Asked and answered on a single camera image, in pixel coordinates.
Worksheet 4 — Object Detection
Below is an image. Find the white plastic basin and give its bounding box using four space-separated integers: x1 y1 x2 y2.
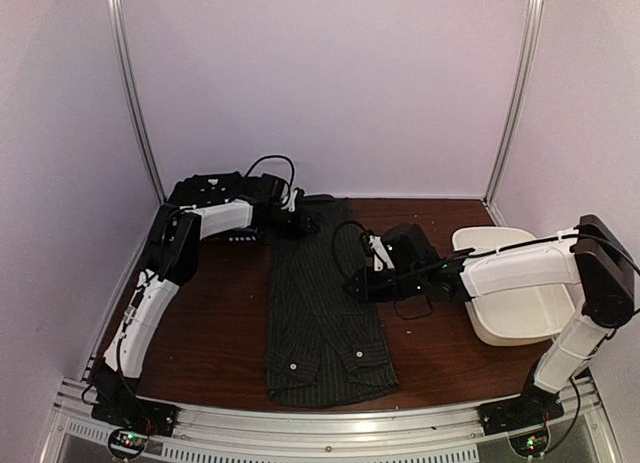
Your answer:
452 226 574 346

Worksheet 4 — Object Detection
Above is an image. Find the right aluminium corner post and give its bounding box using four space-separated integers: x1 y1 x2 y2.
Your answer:
483 0 544 209

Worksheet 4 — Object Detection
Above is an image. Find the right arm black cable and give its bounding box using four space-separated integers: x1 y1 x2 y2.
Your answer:
332 220 376 284

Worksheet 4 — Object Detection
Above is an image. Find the aluminium front rail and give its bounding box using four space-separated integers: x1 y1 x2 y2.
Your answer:
35 377 623 462

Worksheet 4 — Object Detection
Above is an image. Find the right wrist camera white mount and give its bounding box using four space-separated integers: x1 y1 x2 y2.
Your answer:
359 231 395 272

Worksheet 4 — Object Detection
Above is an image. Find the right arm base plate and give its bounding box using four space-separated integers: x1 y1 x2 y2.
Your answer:
478 395 564 436

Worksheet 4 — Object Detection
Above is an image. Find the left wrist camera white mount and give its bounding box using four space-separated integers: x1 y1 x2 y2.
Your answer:
281 187 305 213

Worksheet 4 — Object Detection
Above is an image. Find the aluminium corner post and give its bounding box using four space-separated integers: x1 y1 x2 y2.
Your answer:
483 0 544 209
106 0 166 203

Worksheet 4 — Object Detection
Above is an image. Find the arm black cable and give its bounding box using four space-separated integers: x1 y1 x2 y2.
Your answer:
332 220 376 284
244 155 297 189

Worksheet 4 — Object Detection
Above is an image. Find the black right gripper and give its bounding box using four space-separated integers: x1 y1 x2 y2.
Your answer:
343 266 424 303

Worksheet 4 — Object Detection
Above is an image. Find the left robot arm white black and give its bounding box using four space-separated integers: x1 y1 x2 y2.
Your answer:
90 172 318 427

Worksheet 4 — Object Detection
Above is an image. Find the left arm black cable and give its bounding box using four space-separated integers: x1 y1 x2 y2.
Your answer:
244 155 297 189

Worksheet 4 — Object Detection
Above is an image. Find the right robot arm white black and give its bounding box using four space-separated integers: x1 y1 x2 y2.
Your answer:
343 214 639 425

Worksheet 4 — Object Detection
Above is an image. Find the dark pinstriped long sleeve shirt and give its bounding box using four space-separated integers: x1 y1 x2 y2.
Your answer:
264 199 399 408

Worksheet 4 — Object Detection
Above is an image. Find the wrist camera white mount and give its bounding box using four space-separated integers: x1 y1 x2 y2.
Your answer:
281 187 305 213
359 231 395 272

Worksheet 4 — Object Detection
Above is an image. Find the left aluminium corner post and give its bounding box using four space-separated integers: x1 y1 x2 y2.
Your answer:
106 0 166 203

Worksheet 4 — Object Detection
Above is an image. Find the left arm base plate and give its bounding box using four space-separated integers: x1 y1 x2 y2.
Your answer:
91 396 178 437

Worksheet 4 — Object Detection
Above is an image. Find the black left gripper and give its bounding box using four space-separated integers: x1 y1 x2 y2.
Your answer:
267 206 321 239

